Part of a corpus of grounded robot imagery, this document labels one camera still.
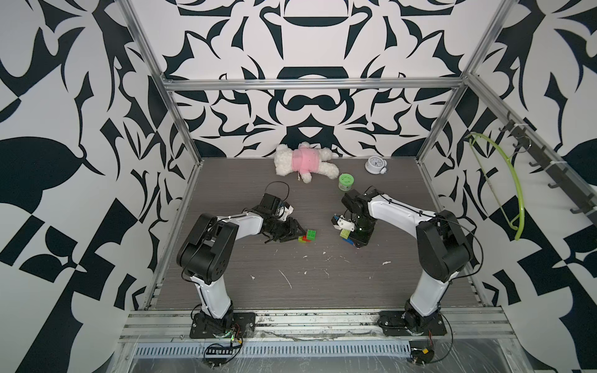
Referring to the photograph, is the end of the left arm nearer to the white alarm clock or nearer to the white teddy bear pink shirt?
the white teddy bear pink shirt

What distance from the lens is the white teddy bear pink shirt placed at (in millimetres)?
1100

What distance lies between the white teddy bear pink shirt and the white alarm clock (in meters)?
0.16

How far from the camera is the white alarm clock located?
1148mm

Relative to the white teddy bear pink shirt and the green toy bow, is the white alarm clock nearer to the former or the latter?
the white teddy bear pink shirt
